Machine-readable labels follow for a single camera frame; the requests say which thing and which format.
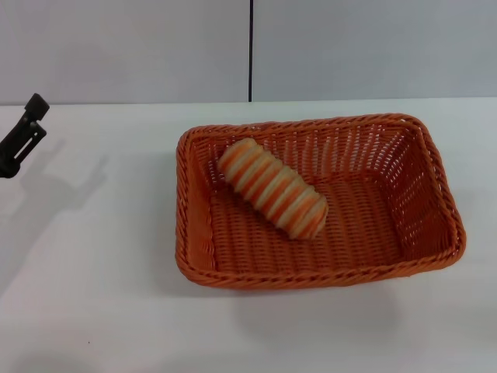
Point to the orange woven plastic basket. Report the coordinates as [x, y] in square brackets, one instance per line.
[310, 241]

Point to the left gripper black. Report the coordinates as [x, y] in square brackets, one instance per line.
[7, 171]

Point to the orange white striped bread roll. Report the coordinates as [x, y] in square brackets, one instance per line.
[272, 188]

